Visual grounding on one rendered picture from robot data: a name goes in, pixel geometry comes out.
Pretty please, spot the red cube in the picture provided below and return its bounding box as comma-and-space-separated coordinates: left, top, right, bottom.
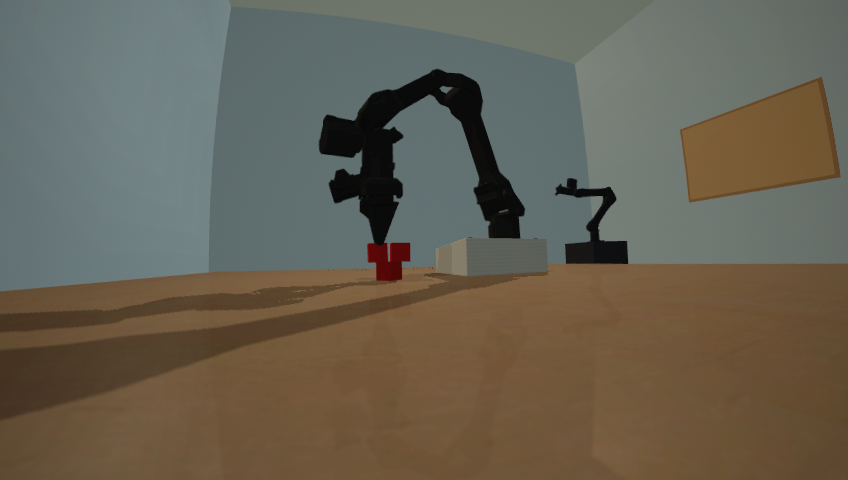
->
390, 243, 410, 262
376, 262, 402, 281
367, 243, 388, 263

